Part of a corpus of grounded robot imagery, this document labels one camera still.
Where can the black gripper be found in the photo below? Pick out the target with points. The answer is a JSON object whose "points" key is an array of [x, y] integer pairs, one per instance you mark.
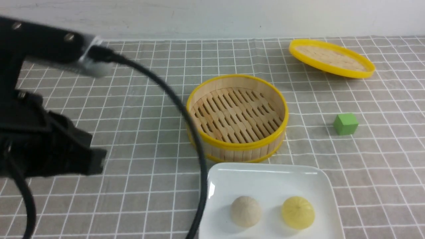
{"points": [[43, 143]]}

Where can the pale white steamed bun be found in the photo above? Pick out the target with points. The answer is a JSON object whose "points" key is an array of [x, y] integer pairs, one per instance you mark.
{"points": [[245, 211]]}

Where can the yellow steamed bun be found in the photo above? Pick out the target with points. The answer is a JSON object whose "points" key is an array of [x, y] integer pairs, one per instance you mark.
{"points": [[298, 213]]}

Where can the white square plate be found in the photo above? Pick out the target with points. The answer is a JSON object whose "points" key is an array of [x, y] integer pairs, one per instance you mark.
{"points": [[270, 185]]}

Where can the bamboo steamer basket yellow rim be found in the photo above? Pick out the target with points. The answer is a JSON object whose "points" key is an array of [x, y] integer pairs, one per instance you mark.
{"points": [[240, 118]]}

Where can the yellow rimmed bamboo steamer lid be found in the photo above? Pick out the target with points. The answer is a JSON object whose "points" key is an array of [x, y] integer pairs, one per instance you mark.
{"points": [[332, 58]]}

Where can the green cube block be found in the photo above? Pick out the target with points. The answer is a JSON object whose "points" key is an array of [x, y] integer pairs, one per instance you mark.
{"points": [[345, 124]]}

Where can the grey checkered tablecloth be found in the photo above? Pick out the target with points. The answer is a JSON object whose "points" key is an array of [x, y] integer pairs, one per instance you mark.
{"points": [[150, 185]]}

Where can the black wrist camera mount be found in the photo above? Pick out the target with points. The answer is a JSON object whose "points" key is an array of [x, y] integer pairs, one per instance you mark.
{"points": [[51, 46]]}

